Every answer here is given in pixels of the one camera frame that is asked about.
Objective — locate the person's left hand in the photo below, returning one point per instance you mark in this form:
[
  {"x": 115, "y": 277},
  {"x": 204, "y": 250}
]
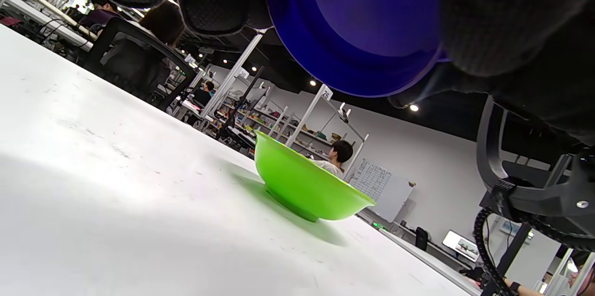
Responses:
[{"x": 511, "y": 31}]

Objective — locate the cluttered storage shelves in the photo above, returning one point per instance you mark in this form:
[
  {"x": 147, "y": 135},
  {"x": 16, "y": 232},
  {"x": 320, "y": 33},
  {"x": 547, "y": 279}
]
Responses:
[{"x": 265, "y": 117}]

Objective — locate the blue dice cup cover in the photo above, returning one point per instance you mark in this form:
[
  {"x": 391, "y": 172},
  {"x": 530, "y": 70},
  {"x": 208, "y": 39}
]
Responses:
[{"x": 362, "y": 17}]

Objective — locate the white wall board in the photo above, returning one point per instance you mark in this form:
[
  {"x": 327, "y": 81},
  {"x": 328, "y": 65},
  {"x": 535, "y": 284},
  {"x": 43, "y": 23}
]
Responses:
[{"x": 386, "y": 194}]

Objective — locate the green plastic bowl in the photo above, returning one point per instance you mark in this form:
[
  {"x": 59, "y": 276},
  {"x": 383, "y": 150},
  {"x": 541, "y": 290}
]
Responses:
[{"x": 307, "y": 184}]

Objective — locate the black mesh office chair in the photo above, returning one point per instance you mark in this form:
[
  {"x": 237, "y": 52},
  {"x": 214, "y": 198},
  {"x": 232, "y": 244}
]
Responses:
[{"x": 139, "y": 63}]

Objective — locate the white background desk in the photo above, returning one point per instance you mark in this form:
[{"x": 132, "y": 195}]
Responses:
[{"x": 28, "y": 10}]

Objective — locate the white tagged shelf post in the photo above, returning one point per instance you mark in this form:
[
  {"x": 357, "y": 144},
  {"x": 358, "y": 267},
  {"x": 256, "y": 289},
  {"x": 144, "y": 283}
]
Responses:
[
  {"x": 232, "y": 77},
  {"x": 307, "y": 115}
]

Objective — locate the lit computer monitor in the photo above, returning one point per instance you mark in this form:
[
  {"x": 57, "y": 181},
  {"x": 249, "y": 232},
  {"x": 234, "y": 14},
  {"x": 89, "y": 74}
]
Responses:
[{"x": 460, "y": 245}]

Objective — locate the black office chair frame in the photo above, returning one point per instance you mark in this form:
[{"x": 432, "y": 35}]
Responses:
[{"x": 544, "y": 198}]

